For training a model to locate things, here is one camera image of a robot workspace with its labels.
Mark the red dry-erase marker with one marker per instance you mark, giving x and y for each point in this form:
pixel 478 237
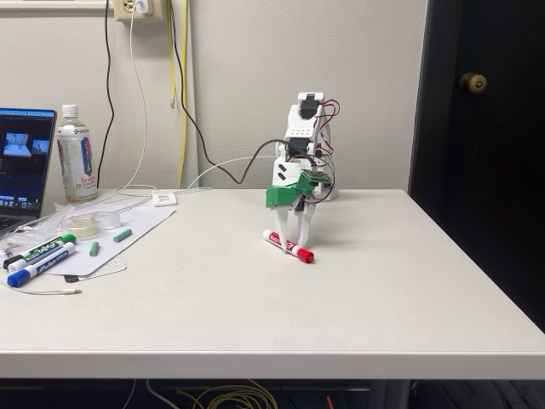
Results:
pixel 304 254

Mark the green dry-erase marker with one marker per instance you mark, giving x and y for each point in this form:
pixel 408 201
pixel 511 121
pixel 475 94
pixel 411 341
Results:
pixel 51 245

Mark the blue dry-erase marker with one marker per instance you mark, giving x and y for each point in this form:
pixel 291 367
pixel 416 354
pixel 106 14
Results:
pixel 42 266

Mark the black dry-erase marker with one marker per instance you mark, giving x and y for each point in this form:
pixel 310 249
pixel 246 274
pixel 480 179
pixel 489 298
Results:
pixel 10 262

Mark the white adapter box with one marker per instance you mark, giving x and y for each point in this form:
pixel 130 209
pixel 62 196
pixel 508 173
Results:
pixel 164 198

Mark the white paper sheet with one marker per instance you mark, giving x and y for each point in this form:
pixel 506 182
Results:
pixel 140 221

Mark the green chalk piece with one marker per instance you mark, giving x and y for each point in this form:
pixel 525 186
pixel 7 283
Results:
pixel 93 249
pixel 122 235

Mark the grey mesh mat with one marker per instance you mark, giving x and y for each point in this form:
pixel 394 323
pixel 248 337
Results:
pixel 113 268

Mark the black door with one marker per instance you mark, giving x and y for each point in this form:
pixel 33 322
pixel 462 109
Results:
pixel 489 170

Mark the brass door knob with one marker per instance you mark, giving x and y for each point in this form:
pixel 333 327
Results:
pixel 473 82

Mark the plastic tea bottle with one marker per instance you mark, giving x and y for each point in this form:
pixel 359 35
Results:
pixel 76 162

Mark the white charger plug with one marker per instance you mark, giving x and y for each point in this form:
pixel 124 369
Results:
pixel 141 5

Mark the clear plastic bags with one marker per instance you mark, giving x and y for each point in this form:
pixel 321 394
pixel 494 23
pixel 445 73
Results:
pixel 47 223

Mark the open laptop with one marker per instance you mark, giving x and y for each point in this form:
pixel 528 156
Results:
pixel 21 162

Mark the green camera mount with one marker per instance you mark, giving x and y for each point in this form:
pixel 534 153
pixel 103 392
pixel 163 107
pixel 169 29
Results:
pixel 283 196

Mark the beige wall outlet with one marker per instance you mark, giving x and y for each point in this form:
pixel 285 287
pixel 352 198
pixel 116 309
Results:
pixel 123 10

